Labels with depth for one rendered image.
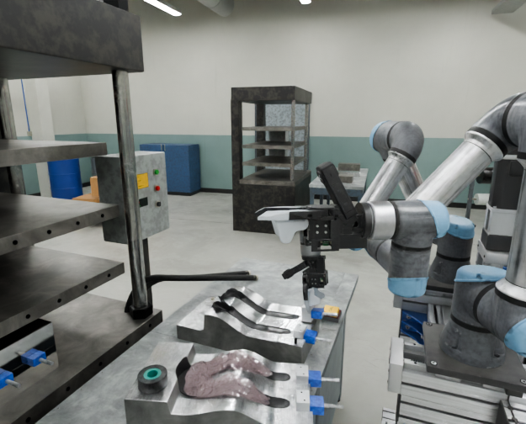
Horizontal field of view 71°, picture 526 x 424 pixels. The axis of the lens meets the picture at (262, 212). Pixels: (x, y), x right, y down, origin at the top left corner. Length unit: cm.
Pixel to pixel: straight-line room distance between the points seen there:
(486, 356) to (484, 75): 696
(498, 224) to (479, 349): 38
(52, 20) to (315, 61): 673
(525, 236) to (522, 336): 20
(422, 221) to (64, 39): 111
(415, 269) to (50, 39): 114
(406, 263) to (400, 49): 705
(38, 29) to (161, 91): 774
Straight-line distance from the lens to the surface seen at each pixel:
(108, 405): 132
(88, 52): 140
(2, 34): 123
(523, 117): 89
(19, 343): 143
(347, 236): 71
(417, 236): 75
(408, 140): 131
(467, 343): 109
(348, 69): 769
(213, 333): 144
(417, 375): 113
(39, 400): 145
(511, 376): 112
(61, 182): 825
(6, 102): 206
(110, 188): 178
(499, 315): 95
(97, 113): 1003
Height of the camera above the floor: 163
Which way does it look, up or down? 14 degrees down
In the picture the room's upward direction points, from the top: straight up
